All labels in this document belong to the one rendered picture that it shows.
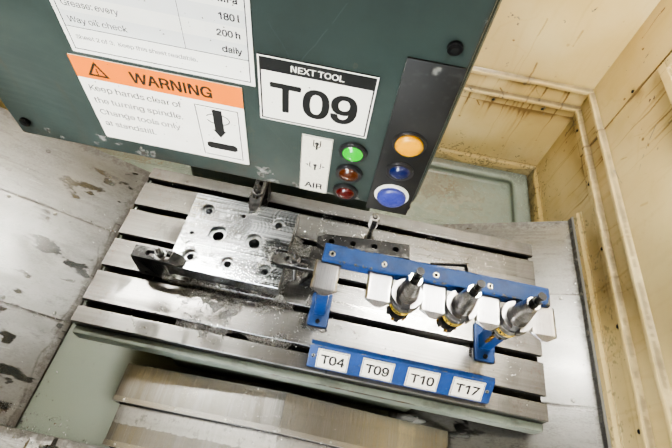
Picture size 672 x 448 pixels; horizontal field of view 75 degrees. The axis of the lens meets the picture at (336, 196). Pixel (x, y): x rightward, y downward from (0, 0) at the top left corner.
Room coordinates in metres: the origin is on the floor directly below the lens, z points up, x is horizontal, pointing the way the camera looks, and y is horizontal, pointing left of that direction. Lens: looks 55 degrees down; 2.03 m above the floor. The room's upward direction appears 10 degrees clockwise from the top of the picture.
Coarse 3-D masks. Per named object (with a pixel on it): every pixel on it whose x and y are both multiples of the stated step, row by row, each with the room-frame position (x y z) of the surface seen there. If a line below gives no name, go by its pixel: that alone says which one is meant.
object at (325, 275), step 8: (320, 264) 0.40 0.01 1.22; (328, 264) 0.40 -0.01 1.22; (336, 264) 0.41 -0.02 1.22; (320, 272) 0.38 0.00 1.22; (328, 272) 0.38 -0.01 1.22; (336, 272) 0.39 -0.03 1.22; (312, 280) 0.36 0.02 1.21; (320, 280) 0.36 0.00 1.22; (328, 280) 0.37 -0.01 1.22; (336, 280) 0.37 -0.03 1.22; (312, 288) 0.35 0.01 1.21; (320, 288) 0.35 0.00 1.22; (328, 288) 0.35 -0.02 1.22; (336, 288) 0.35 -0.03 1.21
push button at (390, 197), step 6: (378, 192) 0.27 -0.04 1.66; (384, 192) 0.27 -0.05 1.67; (390, 192) 0.27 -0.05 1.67; (396, 192) 0.27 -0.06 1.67; (402, 192) 0.27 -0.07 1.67; (378, 198) 0.27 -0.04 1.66; (384, 198) 0.27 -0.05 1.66; (390, 198) 0.27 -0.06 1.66; (396, 198) 0.27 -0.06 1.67; (402, 198) 0.27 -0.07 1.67; (384, 204) 0.27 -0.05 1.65; (390, 204) 0.27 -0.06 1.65; (396, 204) 0.27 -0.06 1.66; (402, 204) 0.27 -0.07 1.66
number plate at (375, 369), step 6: (366, 360) 0.30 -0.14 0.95; (372, 360) 0.30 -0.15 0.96; (378, 360) 0.30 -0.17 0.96; (366, 366) 0.29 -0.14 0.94; (372, 366) 0.29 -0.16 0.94; (378, 366) 0.29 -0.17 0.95; (384, 366) 0.29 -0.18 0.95; (390, 366) 0.30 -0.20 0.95; (360, 372) 0.28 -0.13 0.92; (366, 372) 0.28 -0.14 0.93; (372, 372) 0.28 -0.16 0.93; (378, 372) 0.28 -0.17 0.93; (384, 372) 0.28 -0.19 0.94; (390, 372) 0.29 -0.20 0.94; (372, 378) 0.27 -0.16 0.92; (378, 378) 0.27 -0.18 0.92; (384, 378) 0.27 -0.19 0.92; (390, 378) 0.27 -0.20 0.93
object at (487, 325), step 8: (480, 296) 0.39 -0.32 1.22; (488, 296) 0.39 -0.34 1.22; (480, 304) 0.37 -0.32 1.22; (488, 304) 0.37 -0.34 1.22; (496, 304) 0.38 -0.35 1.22; (480, 312) 0.35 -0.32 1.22; (488, 312) 0.36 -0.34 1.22; (496, 312) 0.36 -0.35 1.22; (480, 320) 0.34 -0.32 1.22; (488, 320) 0.34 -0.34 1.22; (496, 320) 0.34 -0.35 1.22; (488, 328) 0.33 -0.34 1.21; (496, 328) 0.33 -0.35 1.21
